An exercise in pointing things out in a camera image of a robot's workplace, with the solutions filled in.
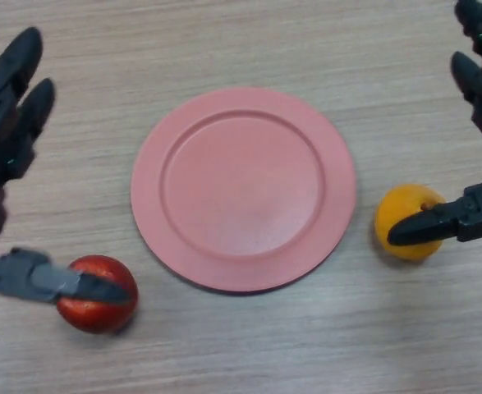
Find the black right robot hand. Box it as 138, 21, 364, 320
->
387, 0, 482, 248

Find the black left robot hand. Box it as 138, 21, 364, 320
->
0, 26, 130, 307

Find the red apple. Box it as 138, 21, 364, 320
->
56, 254, 139, 335

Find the pink round plate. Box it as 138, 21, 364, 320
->
130, 85, 357, 293

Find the yellow pear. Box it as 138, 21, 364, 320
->
374, 183, 448, 263

